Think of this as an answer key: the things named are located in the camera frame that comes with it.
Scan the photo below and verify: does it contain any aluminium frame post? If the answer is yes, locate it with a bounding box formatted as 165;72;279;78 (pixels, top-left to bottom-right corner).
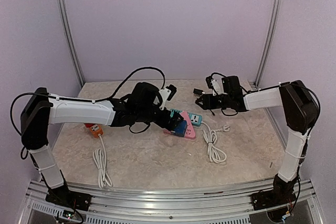
254;0;281;88
57;0;86;87

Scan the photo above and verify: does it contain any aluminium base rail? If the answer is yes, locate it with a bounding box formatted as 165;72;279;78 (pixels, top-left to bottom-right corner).
15;179;327;223

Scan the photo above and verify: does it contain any red cube socket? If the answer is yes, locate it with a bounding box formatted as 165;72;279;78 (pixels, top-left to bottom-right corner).
85;123;94;128

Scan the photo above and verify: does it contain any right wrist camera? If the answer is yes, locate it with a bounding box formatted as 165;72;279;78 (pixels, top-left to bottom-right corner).
205;76;223;96

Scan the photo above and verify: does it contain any left aluminium frame post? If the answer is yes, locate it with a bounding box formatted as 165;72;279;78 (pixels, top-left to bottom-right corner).
57;0;86;87

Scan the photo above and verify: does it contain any pink triangular power strip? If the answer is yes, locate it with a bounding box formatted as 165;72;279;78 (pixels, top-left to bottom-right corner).
163;111;196;140

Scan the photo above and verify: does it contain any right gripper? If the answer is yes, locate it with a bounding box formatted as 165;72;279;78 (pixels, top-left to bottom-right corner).
195;93;232;110

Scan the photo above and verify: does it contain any black power adapter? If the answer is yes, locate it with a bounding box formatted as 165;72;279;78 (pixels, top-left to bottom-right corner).
193;89;204;95

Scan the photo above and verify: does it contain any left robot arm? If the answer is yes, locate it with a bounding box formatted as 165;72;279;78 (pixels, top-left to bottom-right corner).
14;82;184;210

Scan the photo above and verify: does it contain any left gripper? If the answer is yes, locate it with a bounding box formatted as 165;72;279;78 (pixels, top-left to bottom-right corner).
136;105;184;131

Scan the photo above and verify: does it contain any teal power strip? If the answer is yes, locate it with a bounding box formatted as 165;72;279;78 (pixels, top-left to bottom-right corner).
170;109;203;127

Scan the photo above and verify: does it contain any white cable of orange strip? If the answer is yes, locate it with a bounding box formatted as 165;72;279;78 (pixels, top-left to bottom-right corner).
93;134;113;189

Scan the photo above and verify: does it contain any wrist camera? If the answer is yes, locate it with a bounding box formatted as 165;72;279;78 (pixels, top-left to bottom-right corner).
159;84;177;110
205;76;223;96

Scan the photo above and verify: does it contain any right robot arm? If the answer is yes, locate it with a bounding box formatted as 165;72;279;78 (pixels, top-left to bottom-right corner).
193;76;320;210

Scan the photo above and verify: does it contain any right aluminium frame post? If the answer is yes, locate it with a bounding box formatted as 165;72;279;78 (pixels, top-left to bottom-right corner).
254;0;281;88

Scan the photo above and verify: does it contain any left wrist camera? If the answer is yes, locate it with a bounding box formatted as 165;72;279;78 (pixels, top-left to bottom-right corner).
159;84;177;110

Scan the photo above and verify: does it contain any blue cube socket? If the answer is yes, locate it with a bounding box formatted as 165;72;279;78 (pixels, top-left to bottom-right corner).
171;120;187;137

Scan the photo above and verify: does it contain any white cable of teal strip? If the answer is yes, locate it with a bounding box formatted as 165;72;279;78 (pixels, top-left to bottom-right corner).
201;121;232;164

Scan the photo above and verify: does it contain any orange power strip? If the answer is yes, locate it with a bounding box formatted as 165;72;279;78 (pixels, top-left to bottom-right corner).
89;124;104;138

